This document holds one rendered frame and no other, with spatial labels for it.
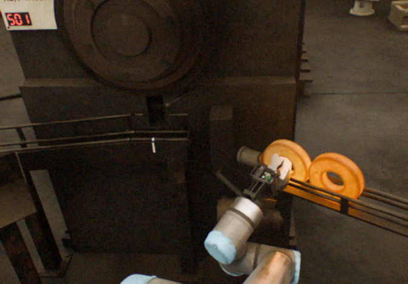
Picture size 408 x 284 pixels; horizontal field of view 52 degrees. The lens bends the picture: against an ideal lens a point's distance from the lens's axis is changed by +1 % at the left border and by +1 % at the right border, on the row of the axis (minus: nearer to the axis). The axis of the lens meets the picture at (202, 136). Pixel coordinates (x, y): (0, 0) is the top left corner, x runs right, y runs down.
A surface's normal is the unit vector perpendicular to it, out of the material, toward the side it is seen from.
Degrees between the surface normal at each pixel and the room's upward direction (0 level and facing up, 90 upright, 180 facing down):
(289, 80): 0
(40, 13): 90
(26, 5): 90
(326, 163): 90
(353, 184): 90
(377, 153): 0
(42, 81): 0
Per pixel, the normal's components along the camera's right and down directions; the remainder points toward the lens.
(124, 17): -0.09, 0.56
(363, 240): -0.06, -0.83
